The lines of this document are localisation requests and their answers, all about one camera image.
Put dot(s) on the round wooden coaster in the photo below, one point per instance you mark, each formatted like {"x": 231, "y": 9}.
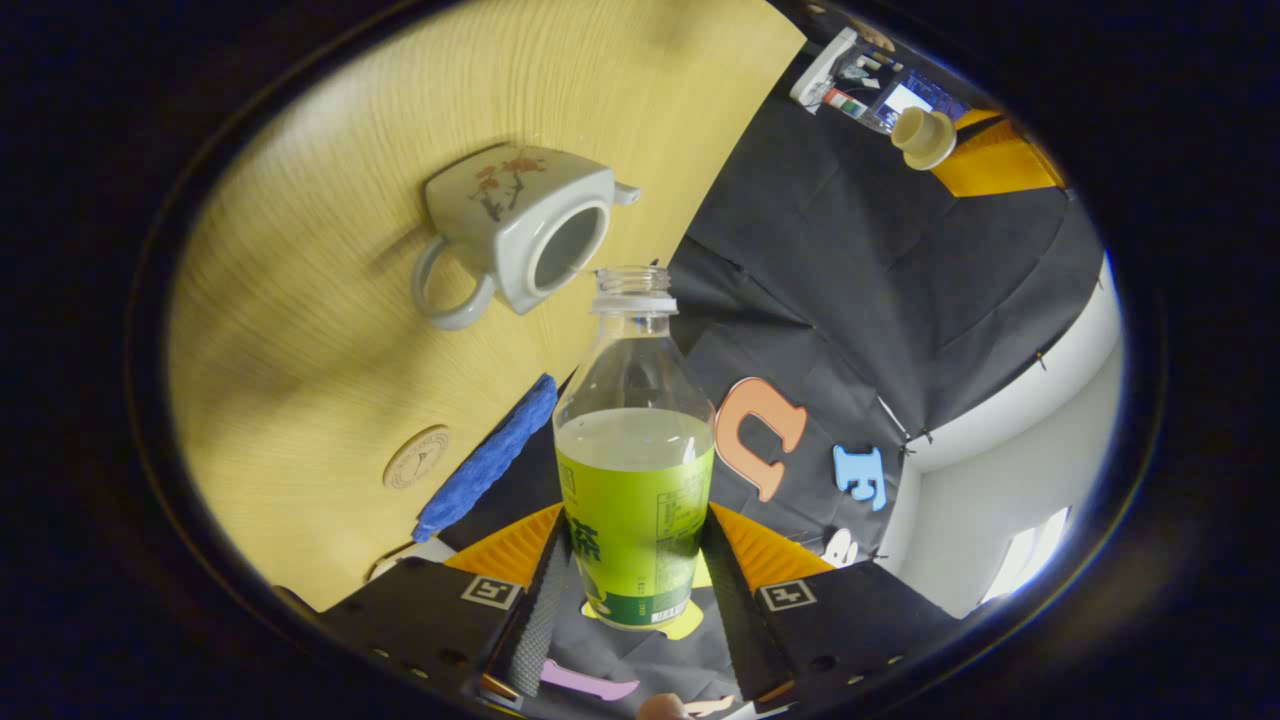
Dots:
{"x": 418, "y": 457}

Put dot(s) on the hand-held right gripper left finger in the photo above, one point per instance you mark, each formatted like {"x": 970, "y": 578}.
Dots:
{"x": 540, "y": 620}

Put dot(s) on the computer monitor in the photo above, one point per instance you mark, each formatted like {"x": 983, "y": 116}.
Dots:
{"x": 910, "y": 98}

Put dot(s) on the blue towel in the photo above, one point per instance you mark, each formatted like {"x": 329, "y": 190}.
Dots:
{"x": 490, "y": 460}

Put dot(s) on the white side table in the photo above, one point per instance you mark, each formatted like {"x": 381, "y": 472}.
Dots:
{"x": 825, "y": 65}

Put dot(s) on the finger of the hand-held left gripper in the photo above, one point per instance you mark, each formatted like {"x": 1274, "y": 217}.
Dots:
{"x": 1000, "y": 165}

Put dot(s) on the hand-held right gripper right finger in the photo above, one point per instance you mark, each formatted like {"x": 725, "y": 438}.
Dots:
{"x": 745, "y": 620}

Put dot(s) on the red cap plastic bottle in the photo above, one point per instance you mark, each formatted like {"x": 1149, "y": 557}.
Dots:
{"x": 850, "y": 105}

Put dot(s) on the green label water bottle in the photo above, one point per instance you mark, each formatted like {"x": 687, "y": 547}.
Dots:
{"x": 635, "y": 500}

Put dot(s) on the white teacup lid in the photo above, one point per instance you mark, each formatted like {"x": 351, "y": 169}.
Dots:
{"x": 922, "y": 137}

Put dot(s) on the white floral teacup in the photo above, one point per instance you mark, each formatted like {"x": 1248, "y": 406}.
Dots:
{"x": 480, "y": 215}

